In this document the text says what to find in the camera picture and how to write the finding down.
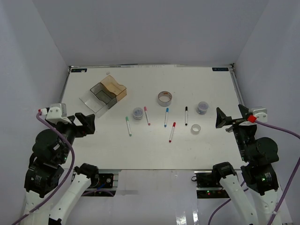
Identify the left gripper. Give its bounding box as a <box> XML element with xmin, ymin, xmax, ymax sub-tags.
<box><xmin>51</xmin><ymin>111</ymin><xmax>96</xmax><ymax>162</ymax></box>

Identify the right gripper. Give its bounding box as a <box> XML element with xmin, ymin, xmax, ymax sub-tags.
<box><xmin>215</xmin><ymin>104</ymin><xmax>255</xmax><ymax>161</ymax></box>

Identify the small clear tape roll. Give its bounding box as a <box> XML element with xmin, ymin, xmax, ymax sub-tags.
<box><xmin>191</xmin><ymin>124</ymin><xmax>201</xmax><ymax>135</ymax></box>

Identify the green marker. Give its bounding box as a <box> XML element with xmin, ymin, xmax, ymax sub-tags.
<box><xmin>126</xmin><ymin>116</ymin><xmax>132</xmax><ymax>136</ymax></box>

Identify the black marker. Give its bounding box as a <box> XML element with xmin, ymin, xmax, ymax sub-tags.
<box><xmin>185</xmin><ymin>106</ymin><xmax>188</xmax><ymax>126</ymax></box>

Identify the pink marker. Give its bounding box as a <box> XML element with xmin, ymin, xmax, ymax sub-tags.
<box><xmin>144</xmin><ymin>106</ymin><xmax>150</xmax><ymax>126</ymax></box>

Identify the large silver tape roll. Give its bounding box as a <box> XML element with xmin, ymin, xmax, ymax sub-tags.
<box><xmin>157</xmin><ymin>91</ymin><xmax>173</xmax><ymax>107</ymax></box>

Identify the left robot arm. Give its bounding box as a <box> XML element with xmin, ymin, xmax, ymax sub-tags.
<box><xmin>21</xmin><ymin>112</ymin><xmax>99</xmax><ymax>225</ymax></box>

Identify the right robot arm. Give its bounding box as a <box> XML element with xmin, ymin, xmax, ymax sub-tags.
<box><xmin>211</xmin><ymin>104</ymin><xmax>282</xmax><ymax>225</ymax></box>

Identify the clear plastic bin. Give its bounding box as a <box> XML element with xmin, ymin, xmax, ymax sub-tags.
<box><xmin>79</xmin><ymin>90</ymin><xmax>108</xmax><ymax>118</ymax></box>

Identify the grey plastic bin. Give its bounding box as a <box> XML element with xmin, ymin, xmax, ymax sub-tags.
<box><xmin>90</xmin><ymin>82</ymin><xmax>117</xmax><ymax>112</ymax></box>

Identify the amber plastic bin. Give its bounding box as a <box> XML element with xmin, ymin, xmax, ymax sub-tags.
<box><xmin>100</xmin><ymin>75</ymin><xmax>127</xmax><ymax>102</ymax></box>

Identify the red marker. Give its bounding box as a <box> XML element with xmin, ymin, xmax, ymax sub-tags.
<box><xmin>169</xmin><ymin>122</ymin><xmax>176</xmax><ymax>143</ymax></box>

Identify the blue marker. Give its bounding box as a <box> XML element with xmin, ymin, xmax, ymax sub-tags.
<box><xmin>164</xmin><ymin>107</ymin><xmax>169</xmax><ymax>128</ymax></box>

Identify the left base electronics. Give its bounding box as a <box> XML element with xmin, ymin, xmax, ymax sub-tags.
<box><xmin>82</xmin><ymin>169</ymin><xmax>121</xmax><ymax>197</ymax></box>

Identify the base electronics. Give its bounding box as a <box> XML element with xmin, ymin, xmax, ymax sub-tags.
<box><xmin>191</xmin><ymin>171</ymin><xmax>229</xmax><ymax>199</ymax></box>
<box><xmin>82</xmin><ymin>169</ymin><xmax>121</xmax><ymax>197</ymax></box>

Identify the right base electronics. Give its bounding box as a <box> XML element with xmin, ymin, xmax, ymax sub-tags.
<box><xmin>191</xmin><ymin>171</ymin><xmax>229</xmax><ymax>199</ymax></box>

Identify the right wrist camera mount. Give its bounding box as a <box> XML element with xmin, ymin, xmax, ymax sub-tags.
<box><xmin>241</xmin><ymin>107</ymin><xmax>268</xmax><ymax>126</ymax></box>

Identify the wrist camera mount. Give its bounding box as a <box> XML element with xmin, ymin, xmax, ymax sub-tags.
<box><xmin>38</xmin><ymin>103</ymin><xmax>71</xmax><ymax>125</ymax></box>
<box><xmin>241</xmin><ymin>107</ymin><xmax>268</xmax><ymax>126</ymax></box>

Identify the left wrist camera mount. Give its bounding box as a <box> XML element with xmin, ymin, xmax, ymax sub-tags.
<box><xmin>38</xmin><ymin>103</ymin><xmax>71</xmax><ymax>125</ymax></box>

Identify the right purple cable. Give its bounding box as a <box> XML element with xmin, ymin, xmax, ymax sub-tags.
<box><xmin>208</xmin><ymin>119</ymin><xmax>300</xmax><ymax>225</ymax></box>

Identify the purple cable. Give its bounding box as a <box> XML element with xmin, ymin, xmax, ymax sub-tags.
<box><xmin>208</xmin><ymin>119</ymin><xmax>300</xmax><ymax>225</ymax></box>
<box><xmin>11</xmin><ymin>112</ymin><xmax>75</xmax><ymax>225</ymax></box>

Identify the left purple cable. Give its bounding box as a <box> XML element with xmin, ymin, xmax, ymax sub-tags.
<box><xmin>11</xmin><ymin>112</ymin><xmax>75</xmax><ymax>225</ymax></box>

